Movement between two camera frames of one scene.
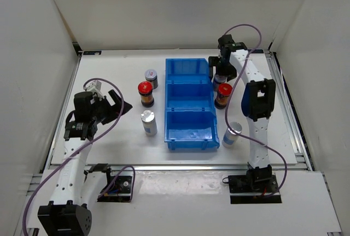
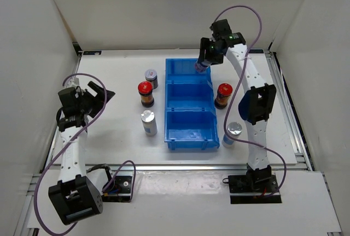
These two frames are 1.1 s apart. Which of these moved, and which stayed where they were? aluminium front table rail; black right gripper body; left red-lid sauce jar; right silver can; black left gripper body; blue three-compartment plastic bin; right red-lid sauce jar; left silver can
Moved: black left gripper body; black right gripper body
Stayed: blue three-compartment plastic bin; left silver can; aluminium front table rail; left red-lid sauce jar; right silver can; right red-lid sauce jar
